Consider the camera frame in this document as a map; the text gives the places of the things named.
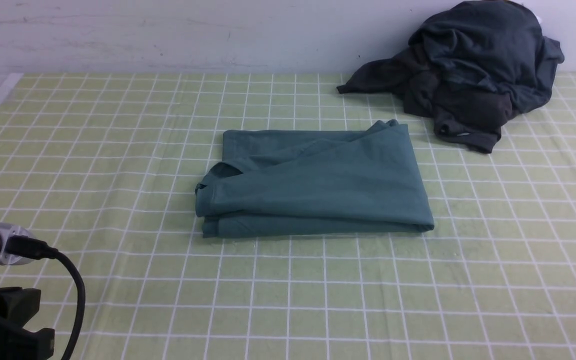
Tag green checked tablecloth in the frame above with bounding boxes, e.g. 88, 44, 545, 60
0, 73, 576, 360

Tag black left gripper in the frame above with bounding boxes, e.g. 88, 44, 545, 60
0, 287, 55, 360

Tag green long-sleeve top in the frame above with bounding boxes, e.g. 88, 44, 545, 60
195, 120, 435, 239

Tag dark grey clothes pile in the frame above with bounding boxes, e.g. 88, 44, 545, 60
337, 0, 565, 154

